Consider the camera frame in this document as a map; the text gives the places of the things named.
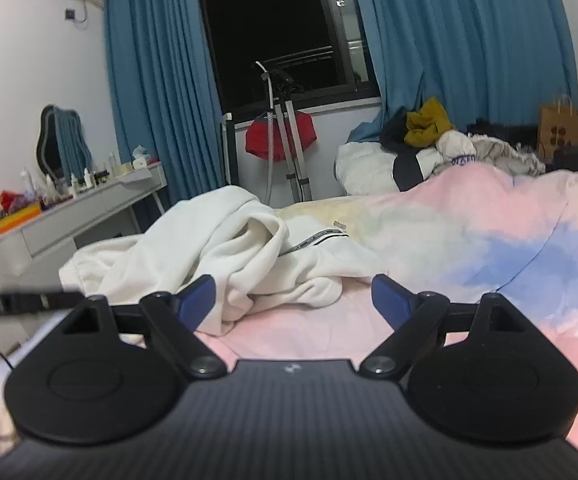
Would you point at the mustard yellow garment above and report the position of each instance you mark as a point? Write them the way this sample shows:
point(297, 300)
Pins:
point(425, 126)

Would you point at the white pillow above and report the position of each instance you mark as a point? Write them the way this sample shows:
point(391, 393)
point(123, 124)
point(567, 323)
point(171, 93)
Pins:
point(365, 168)

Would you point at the white grey crumpled clothes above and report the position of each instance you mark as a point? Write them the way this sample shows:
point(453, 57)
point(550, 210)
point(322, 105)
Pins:
point(454, 148)

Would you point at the blue curtain right panel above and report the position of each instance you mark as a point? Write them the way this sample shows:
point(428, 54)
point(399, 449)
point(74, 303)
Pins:
point(499, 60)

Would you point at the grey vanity desk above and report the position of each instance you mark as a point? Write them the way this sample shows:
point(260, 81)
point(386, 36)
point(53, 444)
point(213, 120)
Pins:
point(32, 254)

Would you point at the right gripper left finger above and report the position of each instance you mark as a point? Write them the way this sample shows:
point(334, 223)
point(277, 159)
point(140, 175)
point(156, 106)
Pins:
point(172, 321)

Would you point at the white tissue box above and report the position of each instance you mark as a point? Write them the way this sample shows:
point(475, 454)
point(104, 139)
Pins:
point(141, 158)

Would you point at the orange box on desk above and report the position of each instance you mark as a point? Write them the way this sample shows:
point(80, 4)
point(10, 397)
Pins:
point(18, 218)

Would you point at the white hooded sweatshirt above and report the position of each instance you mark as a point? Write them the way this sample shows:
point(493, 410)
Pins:
point(258, 259)

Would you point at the blue curtain panel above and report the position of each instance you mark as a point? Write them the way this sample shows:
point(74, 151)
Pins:
point(499, 60)
point(163, 91)

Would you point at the blue curtain left panel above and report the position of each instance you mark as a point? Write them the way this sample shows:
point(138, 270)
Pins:
point(163, 91)

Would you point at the pastel pink blue duvet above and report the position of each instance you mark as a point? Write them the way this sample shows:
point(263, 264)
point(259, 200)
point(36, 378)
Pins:
point(472, 230)

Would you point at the dark window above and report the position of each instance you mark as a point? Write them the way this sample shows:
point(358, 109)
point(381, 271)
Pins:
point(312, 50)

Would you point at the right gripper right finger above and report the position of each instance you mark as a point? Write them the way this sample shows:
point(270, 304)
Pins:
point(415, 319)

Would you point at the brown paper bag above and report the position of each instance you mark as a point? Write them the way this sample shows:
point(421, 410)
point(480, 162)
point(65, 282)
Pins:
point(557, 127)

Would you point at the black wavy frame mirror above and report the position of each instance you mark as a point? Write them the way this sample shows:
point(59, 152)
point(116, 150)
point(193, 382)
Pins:
point(61, 149)

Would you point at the silver folding stand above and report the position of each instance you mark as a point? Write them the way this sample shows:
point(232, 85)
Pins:
point(281, 114)

